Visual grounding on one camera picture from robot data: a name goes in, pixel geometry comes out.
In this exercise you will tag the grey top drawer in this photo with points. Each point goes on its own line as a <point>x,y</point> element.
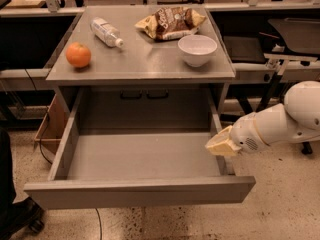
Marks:
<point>132,148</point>

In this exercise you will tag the cardboard box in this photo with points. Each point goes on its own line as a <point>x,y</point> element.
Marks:
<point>52,127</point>

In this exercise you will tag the white ceramic bowl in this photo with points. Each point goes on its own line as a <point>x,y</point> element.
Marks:
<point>196,50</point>

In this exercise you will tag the clear plastic water bottle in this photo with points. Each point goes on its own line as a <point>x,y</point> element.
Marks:
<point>106,32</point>

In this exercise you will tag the long grey workbench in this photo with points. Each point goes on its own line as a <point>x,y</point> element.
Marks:
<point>57,71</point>

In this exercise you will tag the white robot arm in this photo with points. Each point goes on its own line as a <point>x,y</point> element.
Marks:
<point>295,120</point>

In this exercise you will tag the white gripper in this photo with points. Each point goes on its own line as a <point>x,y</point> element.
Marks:
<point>245,133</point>

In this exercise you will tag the brown chip bag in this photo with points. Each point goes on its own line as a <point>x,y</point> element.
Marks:
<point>171,23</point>

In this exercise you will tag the black shoe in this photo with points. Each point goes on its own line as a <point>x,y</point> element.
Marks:
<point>19,215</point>

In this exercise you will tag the dark trouser leg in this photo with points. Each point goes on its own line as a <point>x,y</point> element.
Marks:
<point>7,189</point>

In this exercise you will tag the grey drawer cabinet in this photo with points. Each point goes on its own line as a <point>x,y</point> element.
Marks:
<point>149,89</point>

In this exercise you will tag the orange fruit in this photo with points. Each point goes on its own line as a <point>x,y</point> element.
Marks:
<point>78,55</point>

